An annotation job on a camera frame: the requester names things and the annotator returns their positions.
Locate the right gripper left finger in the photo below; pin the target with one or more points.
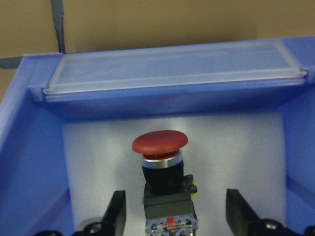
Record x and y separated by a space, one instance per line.
114 219

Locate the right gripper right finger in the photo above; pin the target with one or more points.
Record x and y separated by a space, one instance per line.
240 216

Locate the red push button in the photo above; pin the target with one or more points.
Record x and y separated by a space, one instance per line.
168 205

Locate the right blue storage bin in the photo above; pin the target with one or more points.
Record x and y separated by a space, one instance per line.
49 91

